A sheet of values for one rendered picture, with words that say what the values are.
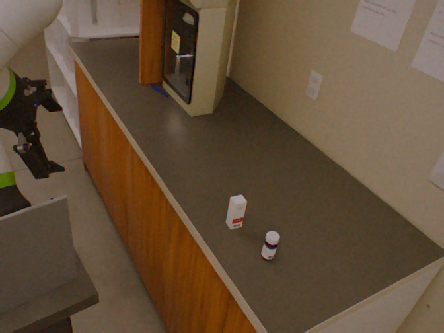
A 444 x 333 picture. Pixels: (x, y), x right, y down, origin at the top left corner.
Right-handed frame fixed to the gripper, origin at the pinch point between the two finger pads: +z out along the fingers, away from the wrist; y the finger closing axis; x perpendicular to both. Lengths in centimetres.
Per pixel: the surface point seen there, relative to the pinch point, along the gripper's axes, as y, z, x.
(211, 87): -43, 80, 37
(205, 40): -55, 62, 36
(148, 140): -19, 70, 10
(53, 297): 33.4, 20.1, -9.6
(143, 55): -68, 91, 7
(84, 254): 19, 149, -44
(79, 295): 33.8, 21.4, -3.6
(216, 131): -23, 81, 37
